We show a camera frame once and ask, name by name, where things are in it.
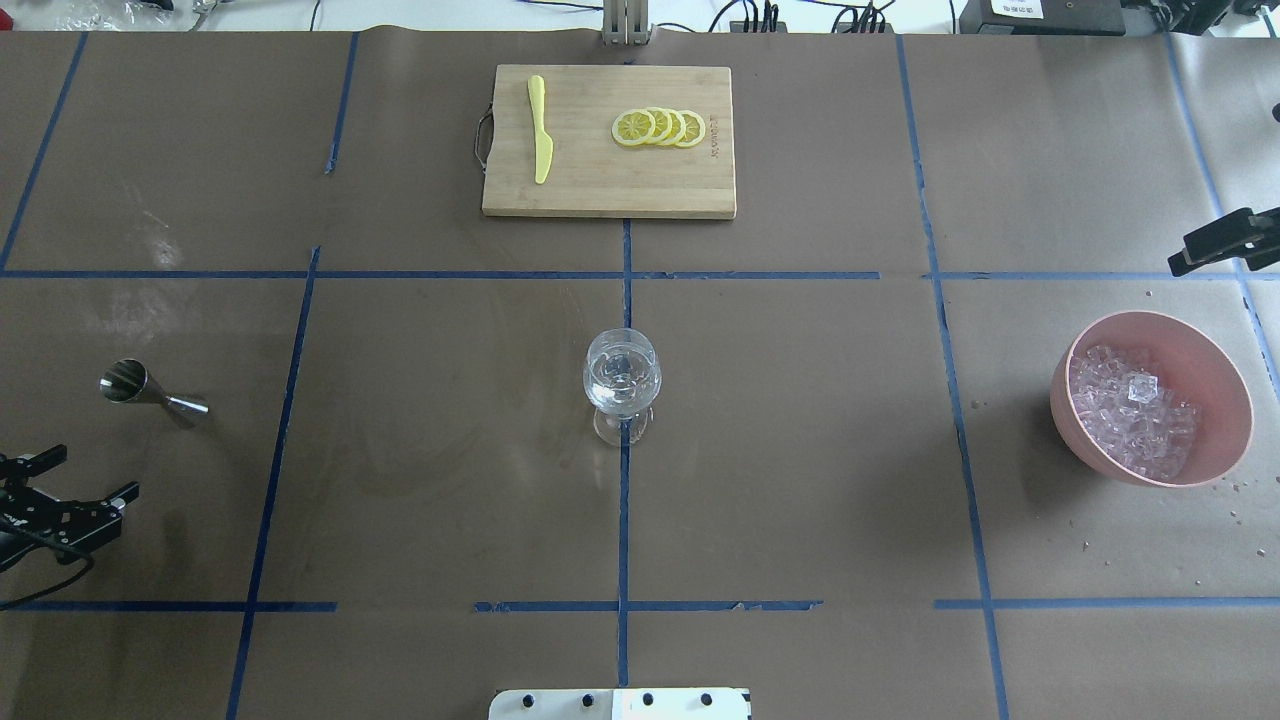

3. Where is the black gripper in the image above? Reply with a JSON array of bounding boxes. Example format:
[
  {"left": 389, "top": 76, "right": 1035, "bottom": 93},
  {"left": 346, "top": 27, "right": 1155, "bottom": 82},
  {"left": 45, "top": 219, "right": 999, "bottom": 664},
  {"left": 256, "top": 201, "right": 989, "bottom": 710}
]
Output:
[{"left": 1, "top": 445, "right": 141, "bottom": 571}]

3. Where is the steel double jigger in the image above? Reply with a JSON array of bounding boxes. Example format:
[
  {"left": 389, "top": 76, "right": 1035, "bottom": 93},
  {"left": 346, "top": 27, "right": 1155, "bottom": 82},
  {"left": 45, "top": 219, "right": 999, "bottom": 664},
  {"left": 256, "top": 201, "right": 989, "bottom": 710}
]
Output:
[{"left": 99, "top": 357, "right": 211, "bottom": 429}]

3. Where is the pink plastic ice bowl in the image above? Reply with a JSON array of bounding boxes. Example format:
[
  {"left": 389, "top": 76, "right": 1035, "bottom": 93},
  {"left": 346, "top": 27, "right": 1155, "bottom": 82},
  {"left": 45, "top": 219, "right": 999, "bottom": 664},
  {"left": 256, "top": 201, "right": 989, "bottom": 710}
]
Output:
[{"left": 1050, "top": 311, "right": 1254, "bottom": 489}]

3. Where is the clear ice cubes pile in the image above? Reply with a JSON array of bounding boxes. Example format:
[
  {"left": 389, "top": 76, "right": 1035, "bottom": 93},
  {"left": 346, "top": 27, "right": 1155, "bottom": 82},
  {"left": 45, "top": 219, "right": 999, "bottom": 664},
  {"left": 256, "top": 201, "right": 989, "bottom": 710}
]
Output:
[{"left": 1068, "top": 345, "right": 1204, "bottom": 483}]

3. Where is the clear wine glass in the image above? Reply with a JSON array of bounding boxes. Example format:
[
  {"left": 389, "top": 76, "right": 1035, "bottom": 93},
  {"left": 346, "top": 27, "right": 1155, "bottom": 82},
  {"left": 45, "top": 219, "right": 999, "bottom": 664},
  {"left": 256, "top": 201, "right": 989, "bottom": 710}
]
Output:
[{"left": 582, "top": 328, "right": 662, "bottom": 448}]

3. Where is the bamboo cutting board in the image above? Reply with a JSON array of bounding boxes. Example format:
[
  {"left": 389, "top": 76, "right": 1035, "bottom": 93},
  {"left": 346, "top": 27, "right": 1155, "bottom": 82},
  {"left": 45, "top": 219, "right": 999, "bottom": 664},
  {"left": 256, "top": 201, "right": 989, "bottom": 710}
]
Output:
[{"left": 481, "top": 64, "right": 739, "bottom": 220}]

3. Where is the yellow plastic knife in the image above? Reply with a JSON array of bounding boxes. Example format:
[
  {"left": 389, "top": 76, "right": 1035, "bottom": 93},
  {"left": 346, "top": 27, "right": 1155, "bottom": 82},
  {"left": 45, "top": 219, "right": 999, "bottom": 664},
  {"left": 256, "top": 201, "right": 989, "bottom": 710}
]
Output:
[{"left": 527, "top": 74, "right": 554, "bottom": 184}]

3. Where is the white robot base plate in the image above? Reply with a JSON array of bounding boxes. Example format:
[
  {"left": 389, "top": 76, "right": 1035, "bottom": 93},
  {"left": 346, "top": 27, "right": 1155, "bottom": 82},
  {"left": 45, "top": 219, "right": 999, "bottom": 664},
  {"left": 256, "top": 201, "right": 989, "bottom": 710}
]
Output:
[{"left": 488, "top": 687, "right": 753, "bottom": 719}]

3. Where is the aluminium frame post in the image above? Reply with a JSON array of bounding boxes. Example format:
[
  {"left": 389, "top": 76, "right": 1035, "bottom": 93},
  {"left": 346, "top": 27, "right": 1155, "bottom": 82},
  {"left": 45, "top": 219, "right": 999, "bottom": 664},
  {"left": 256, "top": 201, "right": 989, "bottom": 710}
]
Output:
[{"left": 602, "top": 0, "right": 653, "bottom": 46}]

